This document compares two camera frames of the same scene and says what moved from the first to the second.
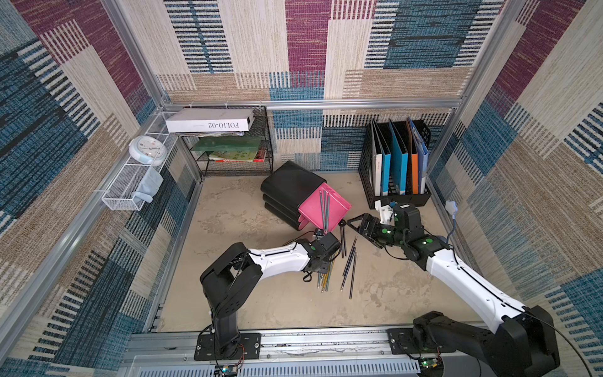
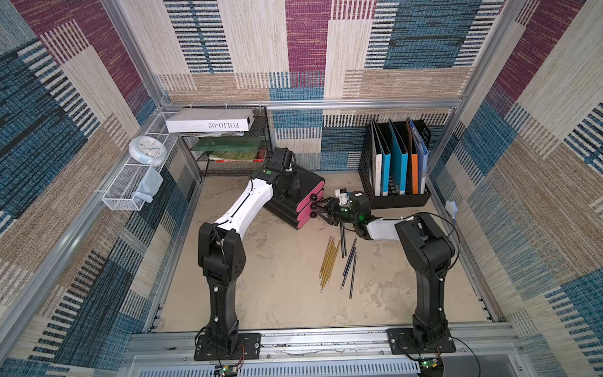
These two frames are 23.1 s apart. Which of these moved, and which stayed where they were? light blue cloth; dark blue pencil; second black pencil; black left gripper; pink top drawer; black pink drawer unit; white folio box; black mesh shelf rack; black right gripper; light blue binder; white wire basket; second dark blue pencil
Moved: black left gripper; black right gripper; pink top drawer; black pink drawer unit
Stayed: dark blue pencil; white wire basket; light blue binder; second black pencil; second dark blue pencil; black mesh shelf rack; white folio box; light blue cloth
